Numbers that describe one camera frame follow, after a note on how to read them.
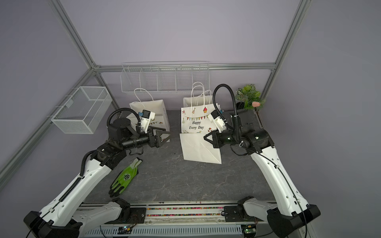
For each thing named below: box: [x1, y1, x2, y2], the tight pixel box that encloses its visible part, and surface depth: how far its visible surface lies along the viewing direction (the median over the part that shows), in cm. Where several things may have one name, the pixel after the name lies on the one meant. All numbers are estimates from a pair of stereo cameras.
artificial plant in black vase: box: [234, 83, 266, 111], surface depth 97 cm
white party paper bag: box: [179, 103, 222, 165], surface depth 69 cm
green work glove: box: [108, 157, 143, 198], surface depth 85 cm
